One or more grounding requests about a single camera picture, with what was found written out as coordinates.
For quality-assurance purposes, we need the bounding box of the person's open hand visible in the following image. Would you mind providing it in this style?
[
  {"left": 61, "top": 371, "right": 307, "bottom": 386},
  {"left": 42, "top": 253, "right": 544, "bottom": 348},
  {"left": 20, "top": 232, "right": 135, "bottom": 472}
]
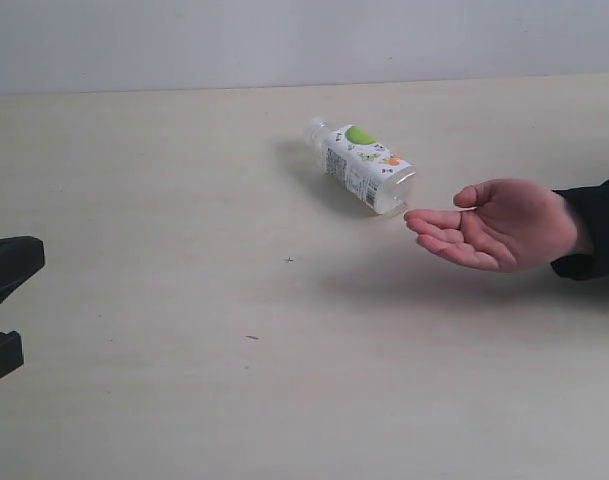
[{"left": 404, "top": 179, "right": 594, "bottom": 273}]

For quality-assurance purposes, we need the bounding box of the white fruit label bottle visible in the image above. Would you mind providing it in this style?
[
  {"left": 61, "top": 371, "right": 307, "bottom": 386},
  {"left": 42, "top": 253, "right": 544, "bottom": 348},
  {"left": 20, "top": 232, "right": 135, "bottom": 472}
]
[{"left": 305, "top": 117, "right": 416, "bottom": 215}]

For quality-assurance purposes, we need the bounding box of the black sleeved forearm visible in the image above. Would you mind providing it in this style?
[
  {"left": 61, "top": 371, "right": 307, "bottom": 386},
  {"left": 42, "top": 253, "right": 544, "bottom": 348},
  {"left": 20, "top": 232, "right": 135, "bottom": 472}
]
[{"left": 551, "top": 180, "right": 609, "bottom": 281}]

